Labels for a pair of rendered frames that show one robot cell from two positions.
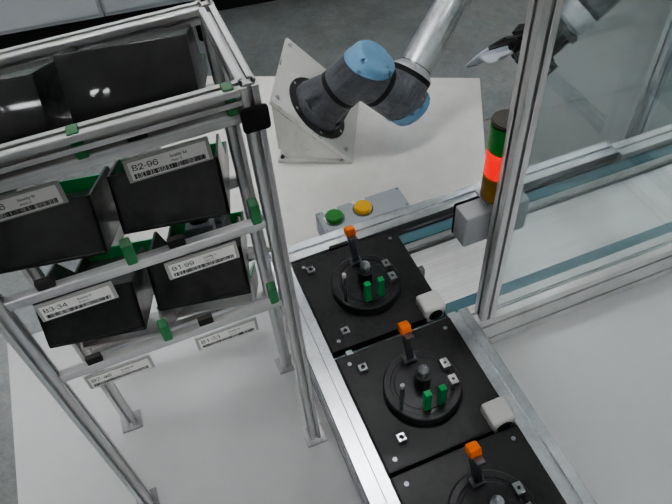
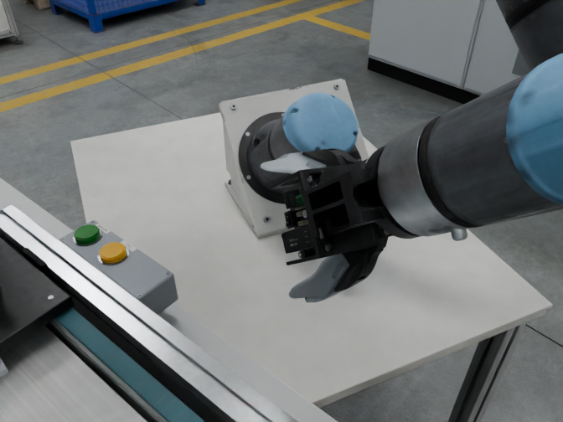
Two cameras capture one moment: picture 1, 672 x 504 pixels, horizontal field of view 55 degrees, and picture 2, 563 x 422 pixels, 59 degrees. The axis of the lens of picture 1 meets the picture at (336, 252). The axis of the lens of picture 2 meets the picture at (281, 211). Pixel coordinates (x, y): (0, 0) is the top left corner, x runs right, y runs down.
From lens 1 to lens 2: 1.29 m
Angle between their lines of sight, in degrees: 42
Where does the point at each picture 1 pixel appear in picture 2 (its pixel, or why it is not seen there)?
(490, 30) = not seen: outside the picture
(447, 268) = (40, 403)
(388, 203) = (133, 275)
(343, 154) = (254, 220)
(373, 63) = (301, 121)
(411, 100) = not seen: hidden behind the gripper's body
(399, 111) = not seen: hidden behind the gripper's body
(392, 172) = (266, 281)
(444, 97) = (464, 280)
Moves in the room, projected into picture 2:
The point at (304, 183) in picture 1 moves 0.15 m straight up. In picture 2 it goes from (202, 214) to (193, 152)
